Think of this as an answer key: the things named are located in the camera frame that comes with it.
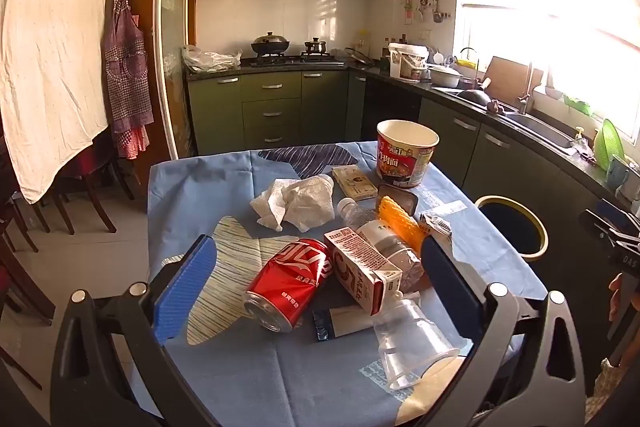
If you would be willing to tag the white plastic bucket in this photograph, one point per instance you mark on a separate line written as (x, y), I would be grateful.
(405, 62)

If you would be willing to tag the black kitchen countertop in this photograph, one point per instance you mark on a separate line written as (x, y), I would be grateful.
(440, 94)

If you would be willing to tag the glass pot lid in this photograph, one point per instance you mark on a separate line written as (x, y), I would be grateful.
(360, 57)

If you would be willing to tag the white tissue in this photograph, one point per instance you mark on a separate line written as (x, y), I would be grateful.
(300, 202)

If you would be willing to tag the small dark cooking pot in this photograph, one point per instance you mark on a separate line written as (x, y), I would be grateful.
(316, 47)

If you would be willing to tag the clear plastic bag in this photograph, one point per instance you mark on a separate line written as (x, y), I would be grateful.
(207, 59)

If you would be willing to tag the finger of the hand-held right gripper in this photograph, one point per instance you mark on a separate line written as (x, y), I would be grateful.
(607, 229)
(617, 211)

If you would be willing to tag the small tan cardboard box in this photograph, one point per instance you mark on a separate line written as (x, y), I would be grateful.
(352, 182)

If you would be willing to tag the wooden cutting board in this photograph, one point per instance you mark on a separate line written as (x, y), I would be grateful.
(505, 77)

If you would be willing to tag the blue star-print tablecloth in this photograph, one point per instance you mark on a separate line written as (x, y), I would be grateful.
(280, 372)

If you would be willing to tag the steel kitchen faucet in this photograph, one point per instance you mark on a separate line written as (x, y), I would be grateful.
(525, 97)

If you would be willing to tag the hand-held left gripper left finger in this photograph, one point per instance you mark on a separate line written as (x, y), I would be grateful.
(185, 292)

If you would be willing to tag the silver snack wrapper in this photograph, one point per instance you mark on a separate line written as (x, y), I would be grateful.
(435, 224)

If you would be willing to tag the person's right hand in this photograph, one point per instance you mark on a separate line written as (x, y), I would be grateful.
(615, 294)

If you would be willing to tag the wall utensil rack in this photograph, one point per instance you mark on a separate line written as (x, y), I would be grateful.
(425, 4)

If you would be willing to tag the red and white milk carton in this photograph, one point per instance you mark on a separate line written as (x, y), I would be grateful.
(357, 267)

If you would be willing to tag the long green base cabinet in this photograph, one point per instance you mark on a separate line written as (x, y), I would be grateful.
(500, 157)

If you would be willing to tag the red soda can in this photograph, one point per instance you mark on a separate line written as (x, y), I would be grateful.
(290, 277)

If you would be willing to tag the white hanging cloth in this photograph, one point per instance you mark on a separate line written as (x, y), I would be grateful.
(55, 57)

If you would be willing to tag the red instant noodle cup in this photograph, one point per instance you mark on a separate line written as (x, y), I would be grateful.
(405, 162)

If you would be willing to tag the orange snack wrapper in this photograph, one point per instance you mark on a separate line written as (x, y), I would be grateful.
(397, 219)

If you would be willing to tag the black gas stove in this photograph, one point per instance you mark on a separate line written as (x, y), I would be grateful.
(295, 59)

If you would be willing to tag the steel kitchen sink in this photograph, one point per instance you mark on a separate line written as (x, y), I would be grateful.
(540, 127)

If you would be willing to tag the green rag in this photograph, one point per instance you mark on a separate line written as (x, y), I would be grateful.
(577, 103)

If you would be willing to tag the green base cabinet with drawers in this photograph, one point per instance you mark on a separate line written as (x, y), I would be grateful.
(215, 112)

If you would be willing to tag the metal cup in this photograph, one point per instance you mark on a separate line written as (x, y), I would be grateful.
(631, 184)

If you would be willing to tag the clear plastic water bottle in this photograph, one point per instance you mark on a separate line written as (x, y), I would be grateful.
(385, 239)

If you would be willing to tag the green plastic colander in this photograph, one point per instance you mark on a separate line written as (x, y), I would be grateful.
(609, 144)

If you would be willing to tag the teal mug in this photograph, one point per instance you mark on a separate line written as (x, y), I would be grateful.
(617, 174)

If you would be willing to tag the black wok with lid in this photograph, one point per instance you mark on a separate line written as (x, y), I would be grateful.
(270, 43)

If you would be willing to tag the glass sliding door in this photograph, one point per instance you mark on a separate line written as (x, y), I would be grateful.
(172, 32)

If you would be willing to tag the white enamel pot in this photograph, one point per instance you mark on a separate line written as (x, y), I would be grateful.
(444, 76)

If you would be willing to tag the checked purple apron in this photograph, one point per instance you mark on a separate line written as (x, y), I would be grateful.
(127, 72)

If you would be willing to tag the dark wooden chair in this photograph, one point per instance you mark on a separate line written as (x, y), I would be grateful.
(97, 202)

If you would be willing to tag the black bin with yellow rim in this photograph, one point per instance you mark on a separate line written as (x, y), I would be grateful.
(505, 219)

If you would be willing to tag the black frying pan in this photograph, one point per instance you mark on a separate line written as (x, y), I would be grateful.
(472, 97)

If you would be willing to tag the clear plastic cup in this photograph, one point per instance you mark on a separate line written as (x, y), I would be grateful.
(410, 342)

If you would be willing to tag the brown plastic tray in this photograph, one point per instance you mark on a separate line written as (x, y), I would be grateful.
(400, 196)

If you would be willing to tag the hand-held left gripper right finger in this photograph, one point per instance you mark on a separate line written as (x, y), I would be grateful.
(447, 282)

